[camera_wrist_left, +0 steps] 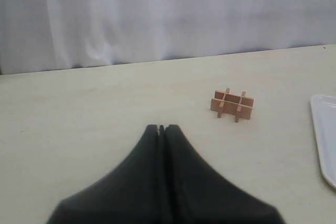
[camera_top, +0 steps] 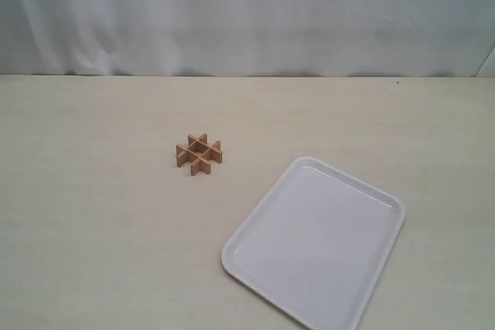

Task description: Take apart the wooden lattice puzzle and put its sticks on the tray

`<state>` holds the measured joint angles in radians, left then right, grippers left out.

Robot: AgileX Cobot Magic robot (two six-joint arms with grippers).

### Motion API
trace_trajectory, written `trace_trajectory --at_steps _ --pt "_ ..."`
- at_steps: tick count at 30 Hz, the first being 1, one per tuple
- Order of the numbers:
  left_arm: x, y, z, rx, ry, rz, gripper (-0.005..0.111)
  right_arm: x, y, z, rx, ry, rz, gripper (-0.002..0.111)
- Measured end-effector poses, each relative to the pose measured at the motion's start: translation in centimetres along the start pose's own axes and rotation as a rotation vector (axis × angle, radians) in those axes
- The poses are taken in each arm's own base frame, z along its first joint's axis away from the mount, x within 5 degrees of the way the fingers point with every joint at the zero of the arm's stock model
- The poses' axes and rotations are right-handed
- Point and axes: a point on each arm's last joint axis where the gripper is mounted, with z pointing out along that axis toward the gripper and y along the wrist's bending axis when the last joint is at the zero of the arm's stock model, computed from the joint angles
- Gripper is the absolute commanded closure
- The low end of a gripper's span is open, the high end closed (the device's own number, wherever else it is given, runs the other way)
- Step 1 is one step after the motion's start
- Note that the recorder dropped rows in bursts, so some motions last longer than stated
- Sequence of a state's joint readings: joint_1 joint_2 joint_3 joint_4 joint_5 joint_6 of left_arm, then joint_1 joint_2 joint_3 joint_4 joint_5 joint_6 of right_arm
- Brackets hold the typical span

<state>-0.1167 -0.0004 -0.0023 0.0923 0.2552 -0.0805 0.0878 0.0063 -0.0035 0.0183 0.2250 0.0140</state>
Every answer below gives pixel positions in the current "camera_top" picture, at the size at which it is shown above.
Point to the wooden notched piece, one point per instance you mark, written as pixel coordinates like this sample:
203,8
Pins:
203,164
199,148
198,154
188,156

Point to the white plastic tray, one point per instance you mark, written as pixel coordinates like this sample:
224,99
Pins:
316,244

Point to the white curtain backdrop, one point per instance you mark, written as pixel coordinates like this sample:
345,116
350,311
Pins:
317,38

